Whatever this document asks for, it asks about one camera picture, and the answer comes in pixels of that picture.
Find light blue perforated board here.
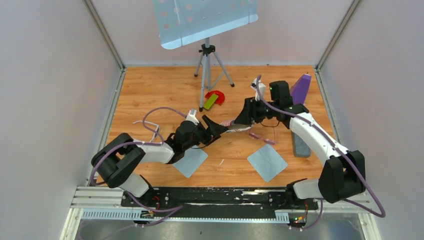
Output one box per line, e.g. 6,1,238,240
153,0,259,50

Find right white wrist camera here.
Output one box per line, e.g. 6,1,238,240
250,78,267,101

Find green rectangular block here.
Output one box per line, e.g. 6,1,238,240
202,93,219,110

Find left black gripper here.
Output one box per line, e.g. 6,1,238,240
183,115,228,151

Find grey glasses case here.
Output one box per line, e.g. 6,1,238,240
291,132,311,158

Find white sunglasses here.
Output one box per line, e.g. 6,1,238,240
132,120,161,143

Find blue cleaning cloth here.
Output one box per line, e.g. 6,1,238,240
247,144,288,183
172,147,208,178

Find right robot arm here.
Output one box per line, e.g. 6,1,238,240
231,77,366,209

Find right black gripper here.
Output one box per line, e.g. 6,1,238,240
234,96,279,126

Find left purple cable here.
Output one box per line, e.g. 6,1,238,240
86,106,188,186

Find grey tripod stand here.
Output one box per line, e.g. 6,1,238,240
194,37,235,112

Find striped printed glasses pouch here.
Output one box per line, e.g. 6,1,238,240
220,120,254,133

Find white slotted cable duct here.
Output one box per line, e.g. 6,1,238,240
80,208,290,224

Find left blue cleaning cloth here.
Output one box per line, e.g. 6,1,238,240
172,147,208,178

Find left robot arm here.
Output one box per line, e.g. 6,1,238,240
91,115,229,207

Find right blue cleaning cloth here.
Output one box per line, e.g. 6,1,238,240
247,144,288,183

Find red curved plastic piece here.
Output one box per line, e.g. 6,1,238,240
205,90,225,106

